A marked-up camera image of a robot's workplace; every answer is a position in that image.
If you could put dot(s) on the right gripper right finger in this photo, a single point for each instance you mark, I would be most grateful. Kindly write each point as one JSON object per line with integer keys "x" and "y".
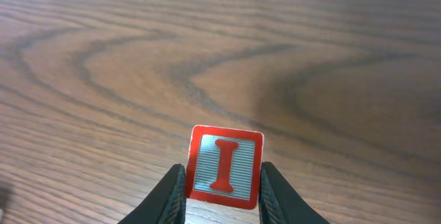
{"x": 279, "y": 202}

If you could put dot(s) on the red letter I block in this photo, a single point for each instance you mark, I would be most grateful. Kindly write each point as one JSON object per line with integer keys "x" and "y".
{"x": 224, "y": 165}

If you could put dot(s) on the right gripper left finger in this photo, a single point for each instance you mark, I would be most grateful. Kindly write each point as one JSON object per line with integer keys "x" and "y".
{"x": 165, "y": 204}

